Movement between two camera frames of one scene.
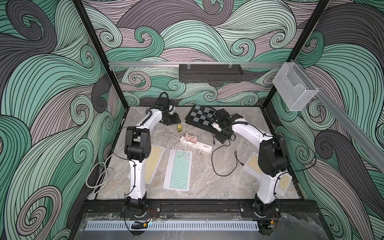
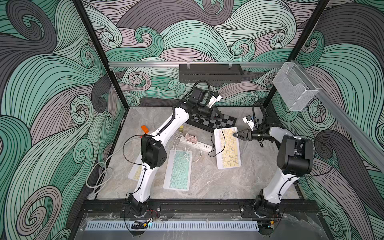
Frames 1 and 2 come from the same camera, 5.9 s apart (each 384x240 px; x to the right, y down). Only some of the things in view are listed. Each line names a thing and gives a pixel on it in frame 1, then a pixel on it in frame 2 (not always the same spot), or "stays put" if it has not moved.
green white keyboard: x=177 y=175 stays put
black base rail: x=118 y=208 stays put
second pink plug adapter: x=194 y=139 stays put
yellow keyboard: x=283 y=180 to x=230 y=157
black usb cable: x=236 y=155 to x=214 y=147
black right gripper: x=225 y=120 to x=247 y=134
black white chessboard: x=202 y=117 stays put
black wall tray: x=210 y=73 stays put
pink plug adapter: x=188 y=136 stays put
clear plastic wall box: x=295 y=89 stays put
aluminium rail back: x=169 y=64 stays put
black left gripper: x=176 y=118 to x=210 y=115
